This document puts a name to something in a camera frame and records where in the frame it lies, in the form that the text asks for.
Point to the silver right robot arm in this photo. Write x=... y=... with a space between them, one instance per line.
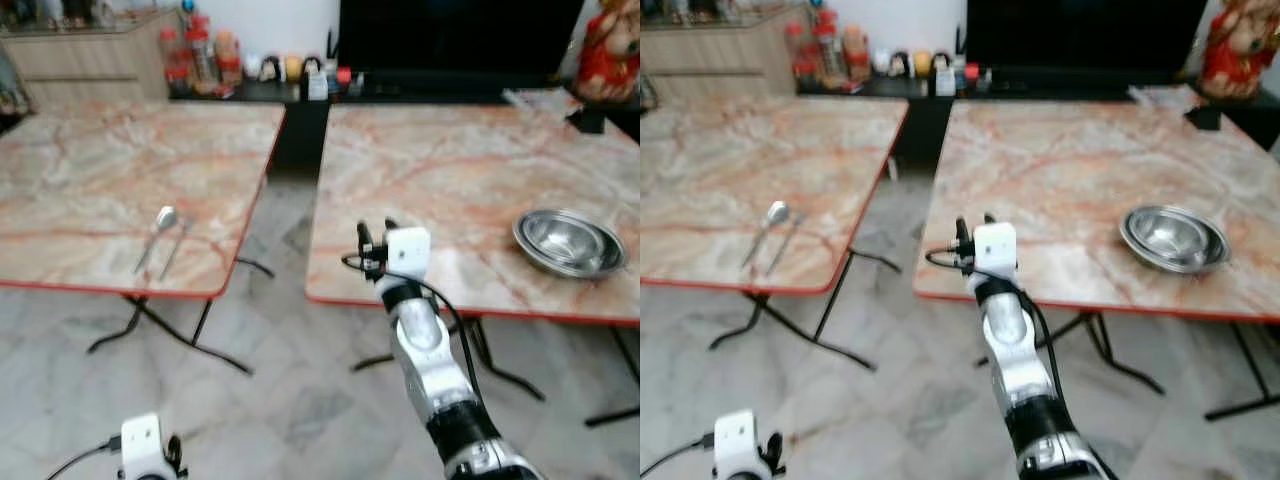
x=1030 y=370
x=435 y=370

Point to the small white card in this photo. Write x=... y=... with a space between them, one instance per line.
x=945 y=83
x=318 y=86

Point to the black soundbar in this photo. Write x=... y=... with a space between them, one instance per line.
x=1080 y=80
x=450 y=83

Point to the black-eared mouse plush toy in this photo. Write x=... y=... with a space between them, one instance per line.
x=899 y=65
x=271 y=69
x=940 y=60
x=312 y=64

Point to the orange bear plush toy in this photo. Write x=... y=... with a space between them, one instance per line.
x=292 y=68
x=921 y=64

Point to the stainless steel bowl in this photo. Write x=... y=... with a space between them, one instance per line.
x=1175 y=238
x=568 y=243

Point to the white round plush toy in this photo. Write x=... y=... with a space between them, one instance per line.
x=880 y=63
x=252 y=67

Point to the steel spoon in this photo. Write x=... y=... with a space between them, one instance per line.
x=775 y=214
x=163 y=222

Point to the black flat television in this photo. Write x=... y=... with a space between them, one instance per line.
x=1085 y=33
x=460 y=35

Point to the orange-lid plastic jar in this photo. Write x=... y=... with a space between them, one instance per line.
x=855 y=55
x=228 y=58

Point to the white printed paper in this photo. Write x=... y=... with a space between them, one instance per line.
x=1160 y=96

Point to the tall red-lid clear jar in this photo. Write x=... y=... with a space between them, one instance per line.
x=201 y=55
x=827 y=52

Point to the small black box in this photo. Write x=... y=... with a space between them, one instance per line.
x=590 y=121
x=1205 y=118

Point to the red-lid clear plastic jar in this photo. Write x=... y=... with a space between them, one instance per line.
x=173 y=62
x=797 y=60

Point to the red and gold figurine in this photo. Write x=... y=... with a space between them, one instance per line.
x=606 y=55
x=1240 y=52

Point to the gold trophy with blue globe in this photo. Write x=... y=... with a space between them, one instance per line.
x=186 y=12

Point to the light wooden sideboard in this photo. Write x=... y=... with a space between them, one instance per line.
x=725 y=58
x=90 y=60

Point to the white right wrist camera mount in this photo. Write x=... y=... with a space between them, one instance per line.
x=996 y=247
x=409 y=250

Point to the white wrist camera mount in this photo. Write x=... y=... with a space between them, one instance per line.
x=409 y=250
x=735 y=442
x=996 y=247
x=140 y=447

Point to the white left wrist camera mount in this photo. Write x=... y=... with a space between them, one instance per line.
x=735 y=442
x=140 y=447

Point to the black metal table leg frame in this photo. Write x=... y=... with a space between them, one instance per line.
x=170 y=330
x=500 y=370
x=1130 y=365
x=790 y=325

